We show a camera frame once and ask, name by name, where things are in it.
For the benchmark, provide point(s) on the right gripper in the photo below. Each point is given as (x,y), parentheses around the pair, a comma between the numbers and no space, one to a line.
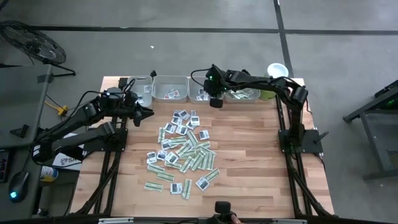
(217,84)

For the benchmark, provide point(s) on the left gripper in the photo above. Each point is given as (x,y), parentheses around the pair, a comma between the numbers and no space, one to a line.
(130,107)

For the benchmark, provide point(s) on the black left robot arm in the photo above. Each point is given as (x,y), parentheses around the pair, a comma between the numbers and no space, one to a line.
(74,118)

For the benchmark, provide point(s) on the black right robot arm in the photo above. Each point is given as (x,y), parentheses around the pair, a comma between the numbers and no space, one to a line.
(264,82)

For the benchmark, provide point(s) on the light grey plastic bin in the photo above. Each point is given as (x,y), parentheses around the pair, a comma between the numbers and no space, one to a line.
(161,87)
(147,102)
(194,85)
(256,97)

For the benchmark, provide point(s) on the black rounded clamp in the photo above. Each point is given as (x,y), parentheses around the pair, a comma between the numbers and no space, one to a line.
(153,74)

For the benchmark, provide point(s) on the green disinfectant wipes canister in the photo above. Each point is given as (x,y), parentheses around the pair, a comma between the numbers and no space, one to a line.
(277,70)

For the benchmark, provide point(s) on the white printed cardboard box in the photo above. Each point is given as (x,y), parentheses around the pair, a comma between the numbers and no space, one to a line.
(66,163)

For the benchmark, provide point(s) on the black table edge bar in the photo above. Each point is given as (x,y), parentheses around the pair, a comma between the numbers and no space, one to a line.
(161,221)

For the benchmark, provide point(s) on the white yellow can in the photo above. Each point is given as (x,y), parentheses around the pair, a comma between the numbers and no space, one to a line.
(49,173)

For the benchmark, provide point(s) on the black clamp lever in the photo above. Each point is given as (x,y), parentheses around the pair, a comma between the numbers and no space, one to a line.
(321,137)

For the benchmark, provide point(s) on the black handheld device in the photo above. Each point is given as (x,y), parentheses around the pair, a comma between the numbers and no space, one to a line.
(223,208)

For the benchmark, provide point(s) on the grey desk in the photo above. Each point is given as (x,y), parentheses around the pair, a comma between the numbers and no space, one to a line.
(21,93)

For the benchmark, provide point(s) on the black floor fan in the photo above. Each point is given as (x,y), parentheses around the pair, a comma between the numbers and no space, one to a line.
(32,43)

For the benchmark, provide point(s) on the person's hand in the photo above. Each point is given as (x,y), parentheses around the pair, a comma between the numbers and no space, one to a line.
(235,220)

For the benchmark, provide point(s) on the black computer mouse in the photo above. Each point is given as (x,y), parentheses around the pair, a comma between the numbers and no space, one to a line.
(18,185)

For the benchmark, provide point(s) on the dark device with buttons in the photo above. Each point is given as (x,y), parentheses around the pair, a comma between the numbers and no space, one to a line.
(3,165)

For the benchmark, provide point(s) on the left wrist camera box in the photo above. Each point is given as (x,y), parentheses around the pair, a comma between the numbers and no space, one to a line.
(113,93)

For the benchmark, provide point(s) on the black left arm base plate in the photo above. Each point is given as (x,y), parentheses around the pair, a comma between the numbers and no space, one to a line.
(118,146)

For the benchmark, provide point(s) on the black aluminium frame rail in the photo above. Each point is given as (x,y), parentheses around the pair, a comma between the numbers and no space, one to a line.
(294,186)
(304,186)
(112,186)
(100,186)

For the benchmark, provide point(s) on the black aluminium frame brace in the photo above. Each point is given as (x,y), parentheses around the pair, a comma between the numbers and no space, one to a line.
(93,196)
(316,199)

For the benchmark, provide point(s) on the grey metal bracket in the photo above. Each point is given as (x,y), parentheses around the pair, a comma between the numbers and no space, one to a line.
(115,221)
(289,221)

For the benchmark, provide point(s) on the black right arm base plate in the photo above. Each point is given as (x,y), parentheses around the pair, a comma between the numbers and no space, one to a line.
(311,144)

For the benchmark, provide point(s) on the small black bracket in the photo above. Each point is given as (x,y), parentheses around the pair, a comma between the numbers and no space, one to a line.
(21,130)

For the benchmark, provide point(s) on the grey metal cart frame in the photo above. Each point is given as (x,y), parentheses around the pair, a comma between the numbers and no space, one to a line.
(373,140)

